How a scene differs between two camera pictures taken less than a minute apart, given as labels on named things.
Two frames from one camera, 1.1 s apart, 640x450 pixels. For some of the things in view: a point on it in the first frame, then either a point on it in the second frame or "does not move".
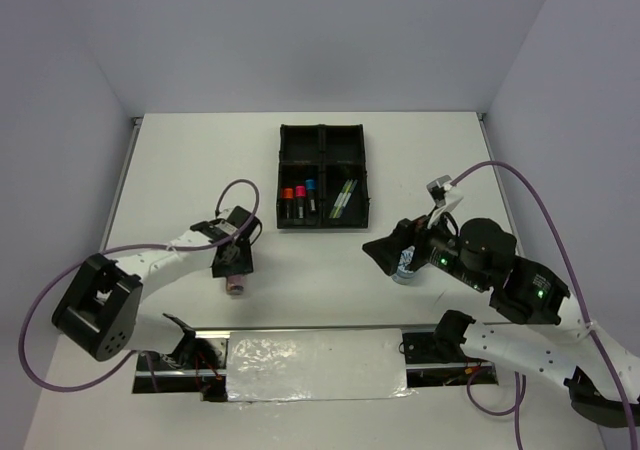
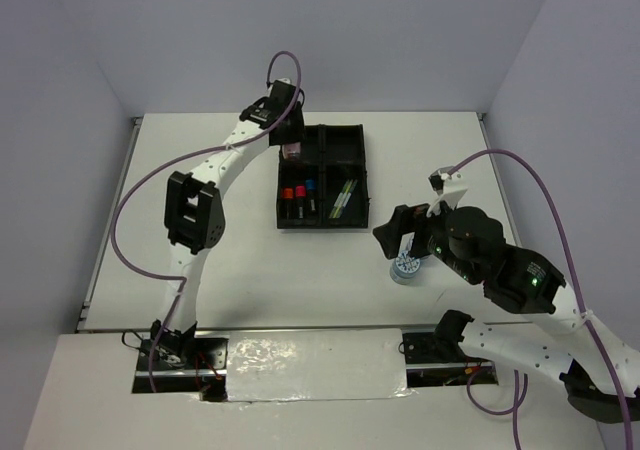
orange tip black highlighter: (288, 209) does not move
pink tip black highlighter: (300, 207) does not move
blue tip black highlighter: (312, 203) does not move
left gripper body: (240, 263) to (295, 130)
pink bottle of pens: (235, 284) to (291, 151)
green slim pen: (346, 192) does not move
